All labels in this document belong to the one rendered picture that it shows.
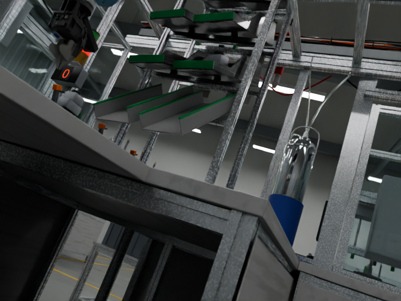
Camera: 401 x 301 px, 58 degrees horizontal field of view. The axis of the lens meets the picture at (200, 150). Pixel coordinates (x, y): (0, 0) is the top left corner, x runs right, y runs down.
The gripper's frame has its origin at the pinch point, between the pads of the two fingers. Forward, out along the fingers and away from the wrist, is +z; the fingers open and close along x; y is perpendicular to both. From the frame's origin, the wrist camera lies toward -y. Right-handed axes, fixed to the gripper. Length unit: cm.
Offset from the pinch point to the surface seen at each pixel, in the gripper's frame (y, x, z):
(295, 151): -82, 63, -13
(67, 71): -22.2, -18.6, -9.3
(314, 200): -1090, 58, -192
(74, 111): -11.3, 0.3, 9.2
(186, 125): 3.1, 45.1, 12.7
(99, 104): 0.4, 17.7, 10.0
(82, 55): -23.8, -16.6, -17.5
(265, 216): 20, 70, 32
